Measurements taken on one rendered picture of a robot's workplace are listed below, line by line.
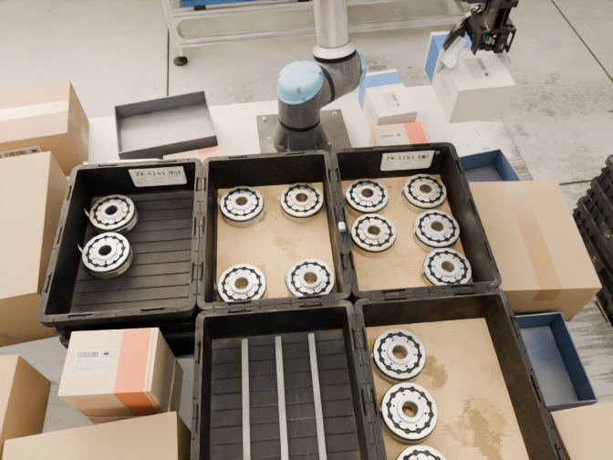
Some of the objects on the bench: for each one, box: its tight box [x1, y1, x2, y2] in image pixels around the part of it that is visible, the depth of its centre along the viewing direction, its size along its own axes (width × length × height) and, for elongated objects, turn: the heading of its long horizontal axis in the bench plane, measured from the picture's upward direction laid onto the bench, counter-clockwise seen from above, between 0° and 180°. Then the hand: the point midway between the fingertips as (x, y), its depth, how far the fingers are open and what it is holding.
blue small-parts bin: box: [459, 149, 522, 183], centre depth 142 cm, size 20×15×7 cm
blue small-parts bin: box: [514, 312, 598, 413], centre depth 112 cm, size 20×15×7 cm
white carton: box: [357, 69, 418, 128], centre depth 159 cm, size 20×12×9 cm, turn 13°
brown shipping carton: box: [468, 180, 602, 320], centre depth 124 cm, size 30×22×16 cm
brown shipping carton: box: [0, 80, 89, 176], centre depth 146 cm, size 30×22×16 cm
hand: (467, 67), depth 112 cm, fingers closed on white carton, 14 cm apart
